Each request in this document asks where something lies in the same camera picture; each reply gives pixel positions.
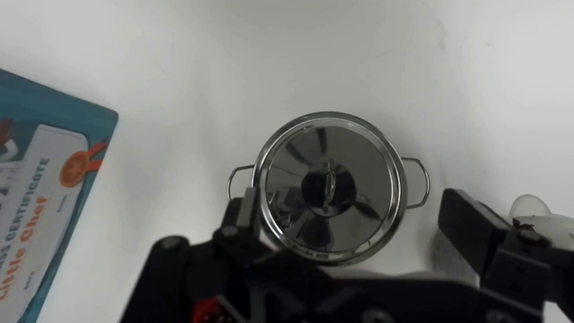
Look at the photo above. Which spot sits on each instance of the cardboard toy box teal flaps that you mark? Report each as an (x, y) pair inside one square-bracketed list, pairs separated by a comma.
[(51, 148)]

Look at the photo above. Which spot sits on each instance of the white cup with dark contents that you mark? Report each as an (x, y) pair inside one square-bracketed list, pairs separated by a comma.
[(531, 211)]

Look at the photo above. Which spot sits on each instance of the small steel pot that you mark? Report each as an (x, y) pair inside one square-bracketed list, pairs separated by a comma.
[(418, 181)]

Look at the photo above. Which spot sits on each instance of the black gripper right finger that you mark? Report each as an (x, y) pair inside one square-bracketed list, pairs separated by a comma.
[(496, 247)]

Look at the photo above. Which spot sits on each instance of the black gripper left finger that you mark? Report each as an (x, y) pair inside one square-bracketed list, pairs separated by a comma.
[(241, 215)]

